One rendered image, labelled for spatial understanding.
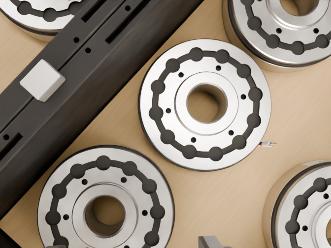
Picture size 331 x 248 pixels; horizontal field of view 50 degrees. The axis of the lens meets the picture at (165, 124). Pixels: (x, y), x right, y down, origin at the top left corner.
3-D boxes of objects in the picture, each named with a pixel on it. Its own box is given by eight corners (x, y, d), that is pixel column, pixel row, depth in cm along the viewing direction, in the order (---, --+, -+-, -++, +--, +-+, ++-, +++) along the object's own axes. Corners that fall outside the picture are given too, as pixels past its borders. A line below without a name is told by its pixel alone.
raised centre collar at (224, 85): (214, 148, 27) (215, 149, 26) (160, 112, 27) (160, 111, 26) (250, 95, 27) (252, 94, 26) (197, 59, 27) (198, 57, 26)
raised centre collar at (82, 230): (107, 262, 26) (106, 264, 26) (58, 217, 26) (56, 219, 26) (152, 212, 26) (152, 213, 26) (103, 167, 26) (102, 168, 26)
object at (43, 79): (45, 103, 20) (37, 100, 19) (26, 86, 20) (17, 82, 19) (67, 79, 20) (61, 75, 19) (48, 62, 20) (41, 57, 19)
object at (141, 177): (110, 309, 26) (109, 313, 26) (11, 218, 27) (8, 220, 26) (200, 208, 27) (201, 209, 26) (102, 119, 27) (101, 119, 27)
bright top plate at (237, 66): (222, 195, 27) (224, 197, 27) (114, 121, 27) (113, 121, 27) (293, 87, 28) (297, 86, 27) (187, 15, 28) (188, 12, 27)
